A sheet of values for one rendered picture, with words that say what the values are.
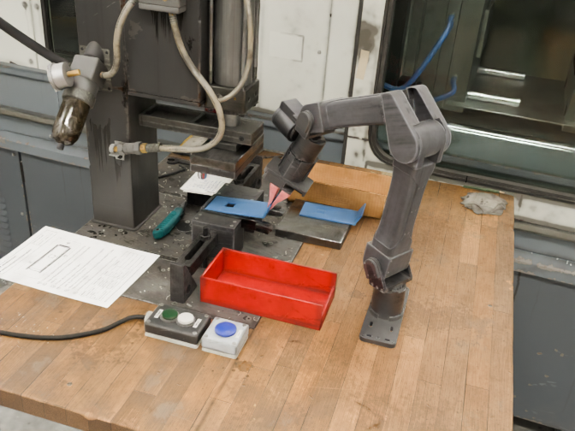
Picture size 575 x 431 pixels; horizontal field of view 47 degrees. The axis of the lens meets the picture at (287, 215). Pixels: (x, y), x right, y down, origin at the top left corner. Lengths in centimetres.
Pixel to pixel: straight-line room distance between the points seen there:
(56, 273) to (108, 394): 38
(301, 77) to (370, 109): 85
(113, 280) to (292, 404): 49
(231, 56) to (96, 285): 54
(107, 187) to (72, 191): 105
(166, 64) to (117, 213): 40
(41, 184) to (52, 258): 120
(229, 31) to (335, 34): 67
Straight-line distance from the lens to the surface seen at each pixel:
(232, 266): 141
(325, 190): 168
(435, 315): 138
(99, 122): 151
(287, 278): 138
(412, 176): 116
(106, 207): 160
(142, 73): 141
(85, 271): 146
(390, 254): 125
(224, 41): 134
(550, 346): 225
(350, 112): 124
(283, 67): 204
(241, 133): 139
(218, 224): 144
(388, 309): 131
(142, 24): 138
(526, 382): 234
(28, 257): 153
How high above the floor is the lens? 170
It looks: 29 degrees down
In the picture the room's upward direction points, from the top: 4 degrees clockwise
